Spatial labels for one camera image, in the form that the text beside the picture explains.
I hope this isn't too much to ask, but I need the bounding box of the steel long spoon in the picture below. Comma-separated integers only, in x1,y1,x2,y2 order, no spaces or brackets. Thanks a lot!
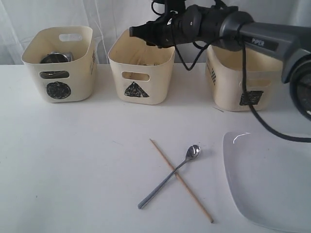
138,145,201,210

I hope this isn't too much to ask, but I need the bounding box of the white square plate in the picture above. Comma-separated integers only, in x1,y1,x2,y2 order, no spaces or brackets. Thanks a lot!
223,132,311,233

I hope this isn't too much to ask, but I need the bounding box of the cream bin with triangle mark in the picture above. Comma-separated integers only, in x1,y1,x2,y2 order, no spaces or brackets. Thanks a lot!
108,29,175,105

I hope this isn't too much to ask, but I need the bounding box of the white backdrop curtain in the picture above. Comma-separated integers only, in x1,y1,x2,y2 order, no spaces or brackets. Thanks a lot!
0,0,311,65

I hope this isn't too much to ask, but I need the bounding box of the cream bin with circle mark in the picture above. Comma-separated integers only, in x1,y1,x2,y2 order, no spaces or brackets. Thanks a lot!
21,26,97,103

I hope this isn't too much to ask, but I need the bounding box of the steel bowl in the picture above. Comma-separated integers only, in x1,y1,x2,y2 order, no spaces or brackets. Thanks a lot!
39,51,74,79

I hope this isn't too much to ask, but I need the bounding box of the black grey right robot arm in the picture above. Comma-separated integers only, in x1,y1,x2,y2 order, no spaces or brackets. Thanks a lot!
129,0,311,118

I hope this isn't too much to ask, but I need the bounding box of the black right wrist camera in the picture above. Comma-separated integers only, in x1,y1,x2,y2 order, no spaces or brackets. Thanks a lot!
163,0,186,14

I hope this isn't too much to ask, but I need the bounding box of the black cable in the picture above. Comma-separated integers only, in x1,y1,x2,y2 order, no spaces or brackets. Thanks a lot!
150,0,311,143

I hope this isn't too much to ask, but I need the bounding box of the cream bin with square mark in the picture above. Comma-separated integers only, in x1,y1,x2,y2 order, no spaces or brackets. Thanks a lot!
206,46,283,112

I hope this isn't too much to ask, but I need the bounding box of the wooden chopstick lower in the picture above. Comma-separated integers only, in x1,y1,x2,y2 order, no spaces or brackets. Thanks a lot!
150,139,214,223

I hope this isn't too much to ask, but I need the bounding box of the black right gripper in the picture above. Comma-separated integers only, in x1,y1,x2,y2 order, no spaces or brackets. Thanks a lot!
129,4,226,48

